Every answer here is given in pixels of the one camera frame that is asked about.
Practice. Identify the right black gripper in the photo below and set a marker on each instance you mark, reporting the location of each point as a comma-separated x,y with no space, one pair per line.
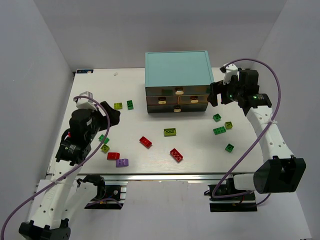
222,91

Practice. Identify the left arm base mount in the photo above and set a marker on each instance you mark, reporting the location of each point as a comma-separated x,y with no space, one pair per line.
108,196

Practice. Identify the dark green lego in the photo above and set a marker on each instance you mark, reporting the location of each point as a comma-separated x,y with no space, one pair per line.
130,105

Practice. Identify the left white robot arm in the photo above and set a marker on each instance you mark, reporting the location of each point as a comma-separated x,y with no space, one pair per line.
67,194

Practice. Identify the olive small lego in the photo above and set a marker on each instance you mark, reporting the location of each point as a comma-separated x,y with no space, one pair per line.
105,148

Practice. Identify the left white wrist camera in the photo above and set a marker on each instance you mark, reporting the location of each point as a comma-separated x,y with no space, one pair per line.
84,100

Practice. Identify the red lego centre left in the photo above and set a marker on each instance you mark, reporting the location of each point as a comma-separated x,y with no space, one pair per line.
145,142

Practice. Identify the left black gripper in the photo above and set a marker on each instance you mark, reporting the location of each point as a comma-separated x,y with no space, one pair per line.
102,117

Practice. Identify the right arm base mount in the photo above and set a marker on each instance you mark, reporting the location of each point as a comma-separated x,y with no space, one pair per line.
238,204

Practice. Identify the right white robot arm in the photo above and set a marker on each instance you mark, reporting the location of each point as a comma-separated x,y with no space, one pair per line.
281,171

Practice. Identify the green long lego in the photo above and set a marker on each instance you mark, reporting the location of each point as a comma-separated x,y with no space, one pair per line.
219,130

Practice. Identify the red lego centre right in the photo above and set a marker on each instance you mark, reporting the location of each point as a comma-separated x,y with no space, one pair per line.
176,155

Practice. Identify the teal drawer cabinet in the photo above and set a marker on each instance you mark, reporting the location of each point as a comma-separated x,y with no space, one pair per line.
177,81

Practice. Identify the purple sloped lego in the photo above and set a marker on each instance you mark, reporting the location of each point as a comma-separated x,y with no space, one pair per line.
122,162

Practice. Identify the green small lego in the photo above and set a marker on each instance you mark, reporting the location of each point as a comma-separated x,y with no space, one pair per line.
229,148
216,117

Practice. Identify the lime long lego centre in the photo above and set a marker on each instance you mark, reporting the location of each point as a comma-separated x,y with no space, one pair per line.
169,132

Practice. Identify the red sloped lego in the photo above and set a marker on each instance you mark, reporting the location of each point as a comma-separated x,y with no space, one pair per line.
113,156

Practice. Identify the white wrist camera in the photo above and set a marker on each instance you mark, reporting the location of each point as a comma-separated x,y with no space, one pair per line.
84,100
228,71

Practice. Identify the left blue label sticker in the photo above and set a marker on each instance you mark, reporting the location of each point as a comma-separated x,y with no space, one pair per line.
84,71

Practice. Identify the lime lego near left arm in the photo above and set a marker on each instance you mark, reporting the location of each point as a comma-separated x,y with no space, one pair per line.
118,106

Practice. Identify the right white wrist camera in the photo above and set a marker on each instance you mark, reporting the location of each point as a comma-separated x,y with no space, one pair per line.
228,71

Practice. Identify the lime small lego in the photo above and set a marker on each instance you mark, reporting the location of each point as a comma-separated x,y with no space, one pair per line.
228,125

